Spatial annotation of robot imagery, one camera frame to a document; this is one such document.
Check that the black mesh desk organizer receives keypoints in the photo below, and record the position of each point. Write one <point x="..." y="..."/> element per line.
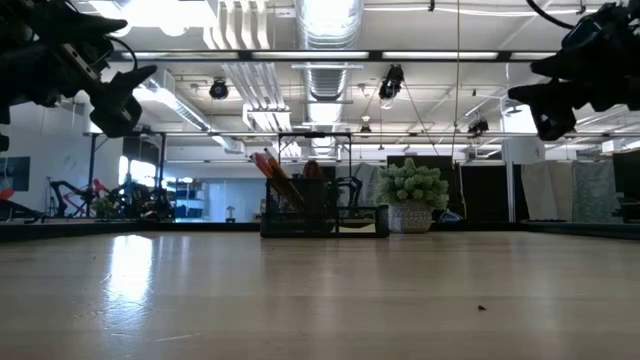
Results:
<point x="325" y="220"/>

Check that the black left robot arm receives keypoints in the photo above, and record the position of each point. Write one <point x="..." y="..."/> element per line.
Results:
<point x="7" y="60"/>

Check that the red background robot arm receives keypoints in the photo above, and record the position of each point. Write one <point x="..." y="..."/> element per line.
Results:
<point x="17" y="212"/>
<point x="80" y="192"/>

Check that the black room partition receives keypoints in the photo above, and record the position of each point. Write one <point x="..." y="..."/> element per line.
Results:
<point x="480" y="190"/>

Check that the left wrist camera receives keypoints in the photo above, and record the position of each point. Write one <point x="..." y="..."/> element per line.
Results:
<point x="85" y="60"/>

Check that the green plant in white pot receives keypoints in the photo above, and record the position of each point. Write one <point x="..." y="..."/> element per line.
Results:
<point x="412" y="195"/>

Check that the small background plant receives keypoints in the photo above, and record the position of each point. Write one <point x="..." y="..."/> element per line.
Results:
<point x="103" y="207"/>

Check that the black aluminium table frame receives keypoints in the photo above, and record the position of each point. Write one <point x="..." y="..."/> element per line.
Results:
<point x="550" y="227"/>

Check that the dark wall screen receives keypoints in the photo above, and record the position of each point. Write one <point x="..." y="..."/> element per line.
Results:
<point x="15" y="174"/>

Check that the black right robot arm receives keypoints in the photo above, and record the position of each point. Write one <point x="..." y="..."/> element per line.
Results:
<point x="632" y="50"/>

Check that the long ceiling light bar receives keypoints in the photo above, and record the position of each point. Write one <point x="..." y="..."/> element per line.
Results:
<point x="300" y="55"/>

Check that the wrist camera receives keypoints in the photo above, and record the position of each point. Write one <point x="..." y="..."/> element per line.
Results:
<point x="581" y="34"/>
<point x="85" y="60"/>

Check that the person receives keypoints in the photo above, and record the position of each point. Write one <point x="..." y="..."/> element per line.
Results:
<point x="313" y="170"/>

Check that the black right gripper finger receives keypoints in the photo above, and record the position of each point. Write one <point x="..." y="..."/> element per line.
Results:
<point x="575" y="64"/>
<point x="550" y="94"/>

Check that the black ceiling spotlight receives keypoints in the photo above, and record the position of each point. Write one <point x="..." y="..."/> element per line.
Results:
<point x="391" y="82"/>
<point x="478" y="126"/>
<point x="218" y="90"/>

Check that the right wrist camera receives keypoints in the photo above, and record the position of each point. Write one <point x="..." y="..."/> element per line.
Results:
<point x="581" y="34"/>

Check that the black office chair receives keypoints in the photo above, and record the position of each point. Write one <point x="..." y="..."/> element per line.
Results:
<point x="350" y="192"/>

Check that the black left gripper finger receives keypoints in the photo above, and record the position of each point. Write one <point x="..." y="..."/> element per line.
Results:
<point x="90" y="26"/>
<point x="132" y="80"/>

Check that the grey curtain partition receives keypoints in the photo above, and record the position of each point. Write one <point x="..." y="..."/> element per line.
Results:
<point x="550" y="190"/>

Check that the silver ventilation duct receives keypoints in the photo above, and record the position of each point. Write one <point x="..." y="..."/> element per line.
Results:
<point x="327" y="30"/>

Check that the dark background panel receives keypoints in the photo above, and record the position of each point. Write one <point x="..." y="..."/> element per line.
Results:
<point x="627" y="185"/>

